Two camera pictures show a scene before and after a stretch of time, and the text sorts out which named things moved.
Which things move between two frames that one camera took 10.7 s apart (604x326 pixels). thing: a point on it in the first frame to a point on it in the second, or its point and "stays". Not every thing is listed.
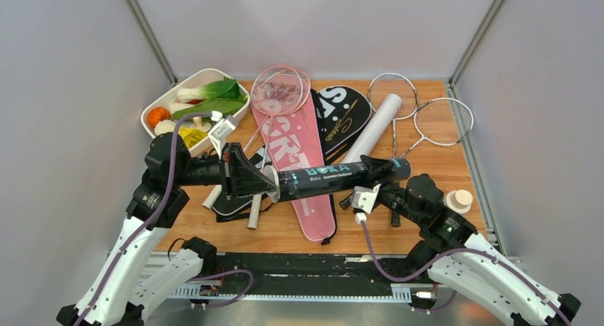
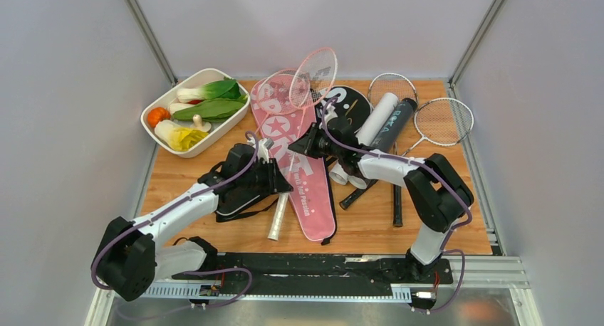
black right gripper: [374, 168] to [306, 144]
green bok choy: [226, 89] stays
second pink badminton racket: [283, 92] stays
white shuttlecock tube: [369, 134] stays
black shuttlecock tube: [320, 180] to [389, 132]
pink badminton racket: [276, 98] to [311, 79]
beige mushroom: [201, 126] stays
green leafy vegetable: [226, 106] stays
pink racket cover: [293, 142] stays
